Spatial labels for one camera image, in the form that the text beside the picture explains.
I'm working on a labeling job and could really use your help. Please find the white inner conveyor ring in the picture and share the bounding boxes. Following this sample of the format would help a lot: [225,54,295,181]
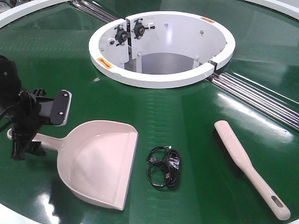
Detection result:
[88,11,236,89]

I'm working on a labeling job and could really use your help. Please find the black USB cable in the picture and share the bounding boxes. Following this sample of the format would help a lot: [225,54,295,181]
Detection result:
[146,146,182,190]

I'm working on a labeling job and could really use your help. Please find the black bearing block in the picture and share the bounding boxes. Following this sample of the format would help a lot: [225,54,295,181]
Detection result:
[115,25,128,46]
[133,18,156,40]

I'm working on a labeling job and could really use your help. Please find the white rim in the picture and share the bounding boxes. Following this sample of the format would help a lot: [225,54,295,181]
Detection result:
[0,0,67,28]
[246,0,299,20]

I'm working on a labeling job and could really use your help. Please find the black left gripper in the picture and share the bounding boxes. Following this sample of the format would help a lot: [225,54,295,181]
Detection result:
[0,88,72,161]

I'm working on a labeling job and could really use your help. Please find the right black bearing block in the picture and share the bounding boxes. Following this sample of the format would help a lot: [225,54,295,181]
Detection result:
[133,18,156,40]

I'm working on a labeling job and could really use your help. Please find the steel conveyor rollers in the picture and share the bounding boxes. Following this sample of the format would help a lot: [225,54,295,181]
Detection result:
[70,0,118,23]
[207,72,299,132]

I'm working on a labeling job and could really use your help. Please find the far steel conveyor rollers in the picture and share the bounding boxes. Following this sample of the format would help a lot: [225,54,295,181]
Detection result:
[70,0,118,23]

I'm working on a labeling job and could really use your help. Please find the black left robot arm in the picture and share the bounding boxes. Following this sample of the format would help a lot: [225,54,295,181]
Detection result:
[0,56,71,161]

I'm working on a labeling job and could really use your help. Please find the pink hand brush black bristles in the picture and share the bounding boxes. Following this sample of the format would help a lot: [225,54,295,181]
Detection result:
[212,120,291,220]

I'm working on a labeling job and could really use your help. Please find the white outer rim right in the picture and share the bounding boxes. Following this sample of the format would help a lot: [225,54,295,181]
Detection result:
[246,0,299,20]

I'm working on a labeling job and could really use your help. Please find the left black bearing block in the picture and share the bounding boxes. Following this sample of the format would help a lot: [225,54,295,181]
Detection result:
[115,25,128,46]

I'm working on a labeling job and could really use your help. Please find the white outer rim left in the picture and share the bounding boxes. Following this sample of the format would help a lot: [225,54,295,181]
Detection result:
[0,0,67,28]

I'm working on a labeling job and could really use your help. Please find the pink plastic dustpan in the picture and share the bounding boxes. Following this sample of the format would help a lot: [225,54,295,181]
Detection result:
[7,119,139,211]

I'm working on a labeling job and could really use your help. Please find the near steel conveyor rollers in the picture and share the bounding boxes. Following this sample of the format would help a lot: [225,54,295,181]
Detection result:
[207,72,299,132]

